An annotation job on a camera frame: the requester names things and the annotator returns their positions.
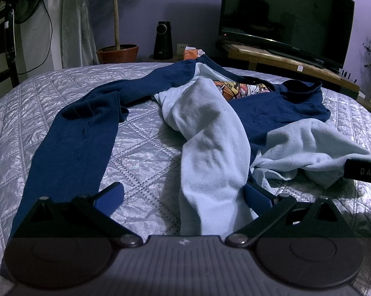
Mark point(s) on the white wall socket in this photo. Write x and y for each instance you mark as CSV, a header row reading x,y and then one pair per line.
x,y
181,48

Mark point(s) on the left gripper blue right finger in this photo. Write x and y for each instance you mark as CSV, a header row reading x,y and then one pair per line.
x,y
257,198

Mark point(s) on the grey curtain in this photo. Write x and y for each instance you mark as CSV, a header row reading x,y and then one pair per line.
x,y
77,39

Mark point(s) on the orange tissue box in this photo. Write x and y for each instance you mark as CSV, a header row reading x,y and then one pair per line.
x,y
192,53

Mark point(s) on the black standing fan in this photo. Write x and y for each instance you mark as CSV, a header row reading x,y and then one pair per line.
x,y
15,6

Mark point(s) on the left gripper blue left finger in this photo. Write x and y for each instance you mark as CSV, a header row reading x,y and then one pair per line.
x,y
109,199

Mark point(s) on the blue raglan graphic shirt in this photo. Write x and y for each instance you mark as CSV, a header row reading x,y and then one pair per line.
x,y
239,131

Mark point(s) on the large black television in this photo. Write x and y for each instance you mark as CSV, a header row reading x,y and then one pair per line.
x,y
316,31

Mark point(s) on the black speaker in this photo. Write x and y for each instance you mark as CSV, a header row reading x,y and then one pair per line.
x,y
163,48

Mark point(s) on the potted tree in red pot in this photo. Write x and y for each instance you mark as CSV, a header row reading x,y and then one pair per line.
x,y
117,53

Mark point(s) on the wooden TV stand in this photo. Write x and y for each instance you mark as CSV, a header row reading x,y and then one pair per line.
x,y
263,61

